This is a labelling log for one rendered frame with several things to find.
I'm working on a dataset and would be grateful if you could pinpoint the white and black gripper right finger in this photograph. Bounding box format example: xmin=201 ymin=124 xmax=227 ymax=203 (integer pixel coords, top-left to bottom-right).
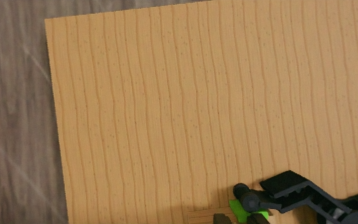
xmin=247 ymin=213 xmax=271 ymax=224

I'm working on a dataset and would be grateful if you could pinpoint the small light wooden block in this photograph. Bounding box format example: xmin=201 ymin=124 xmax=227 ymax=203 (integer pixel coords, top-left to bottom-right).
xmin=188 ymin=207 xmax=276 ymax=224

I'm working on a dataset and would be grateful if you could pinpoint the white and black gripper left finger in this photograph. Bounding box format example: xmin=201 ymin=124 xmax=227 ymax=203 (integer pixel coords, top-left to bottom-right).
xmin=213 ymin=213 xmax=232 ymax=224

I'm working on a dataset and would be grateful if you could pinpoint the tan wooden bench board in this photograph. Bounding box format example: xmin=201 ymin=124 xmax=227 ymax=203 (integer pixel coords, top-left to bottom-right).
xmin=44 ymin=0 xmax=358 ymax=224

